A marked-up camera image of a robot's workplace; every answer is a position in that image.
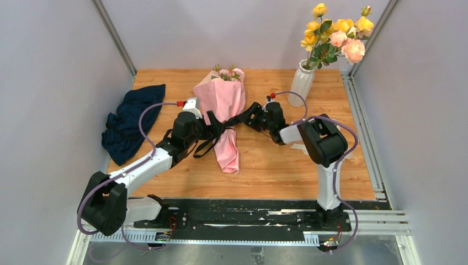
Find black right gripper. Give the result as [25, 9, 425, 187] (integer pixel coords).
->
[236, 102, 274, 132]

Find black printed ribbon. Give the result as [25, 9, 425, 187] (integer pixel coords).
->
[193, 110, 249, 158]

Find pink paper flower wrap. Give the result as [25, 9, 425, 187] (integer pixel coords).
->
[193, 70, 246, 173]

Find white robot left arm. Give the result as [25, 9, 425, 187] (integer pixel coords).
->
[77, 111, 226, 236]

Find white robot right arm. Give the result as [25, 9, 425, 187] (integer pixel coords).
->
[240, 102, 348, 231]

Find white ribbed vase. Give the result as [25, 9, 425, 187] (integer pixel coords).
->
[288, 59, 315, 107]

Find yellow and pink flowers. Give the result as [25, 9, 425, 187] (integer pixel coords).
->
[300, 3, 374, 71]

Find dark blue cloth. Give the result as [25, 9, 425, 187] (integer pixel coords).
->
[101, 84, 166, 166]

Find white printed ribbon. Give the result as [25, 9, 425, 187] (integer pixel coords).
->
[280, 125, 354, 160]

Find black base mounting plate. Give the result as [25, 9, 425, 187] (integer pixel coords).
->
[125, 199, 389, 245]

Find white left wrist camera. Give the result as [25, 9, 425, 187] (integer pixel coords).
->
[183, 97, 203, 119]

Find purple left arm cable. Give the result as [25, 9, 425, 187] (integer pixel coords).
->
[77, 102, 184, 253]

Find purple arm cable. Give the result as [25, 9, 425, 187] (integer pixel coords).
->
[268, 91, 360, 253]
[77, 102, 184, 253]

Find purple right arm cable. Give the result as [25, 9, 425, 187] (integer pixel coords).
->
[268, 91, 360, 253]

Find aluminium frame rail front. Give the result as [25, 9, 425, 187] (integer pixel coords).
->
[67, 208, 421, 264]

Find aluminium frame post left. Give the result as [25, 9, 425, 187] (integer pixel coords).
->
[91, 0, 137, 77]

